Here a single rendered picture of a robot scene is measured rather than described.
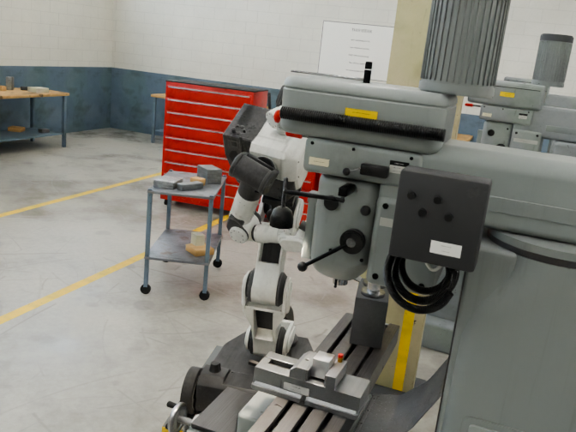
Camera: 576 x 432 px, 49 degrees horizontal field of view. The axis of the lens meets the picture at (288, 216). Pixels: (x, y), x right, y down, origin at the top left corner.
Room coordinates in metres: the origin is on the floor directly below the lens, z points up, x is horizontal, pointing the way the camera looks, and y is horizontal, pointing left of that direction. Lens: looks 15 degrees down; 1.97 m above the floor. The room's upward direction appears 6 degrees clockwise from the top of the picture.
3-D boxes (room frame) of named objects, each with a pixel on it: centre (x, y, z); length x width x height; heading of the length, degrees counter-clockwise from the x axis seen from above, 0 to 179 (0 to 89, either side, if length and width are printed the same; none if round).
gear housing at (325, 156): (1.84, -0.22, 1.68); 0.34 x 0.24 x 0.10; 70
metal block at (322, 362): (1.78, -0.16, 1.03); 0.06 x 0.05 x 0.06; 160
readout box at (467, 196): (1.44, -0.35, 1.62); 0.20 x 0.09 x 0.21; 70
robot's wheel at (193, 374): (2.45, 0.33, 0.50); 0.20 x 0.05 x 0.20; 171
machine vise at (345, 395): (1.79, -0.13, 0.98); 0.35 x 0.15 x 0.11; 70
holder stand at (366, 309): (2.27, -0.35, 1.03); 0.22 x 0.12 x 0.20; 171
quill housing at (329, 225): (1.85, -0.19, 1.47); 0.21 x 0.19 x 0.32; 160
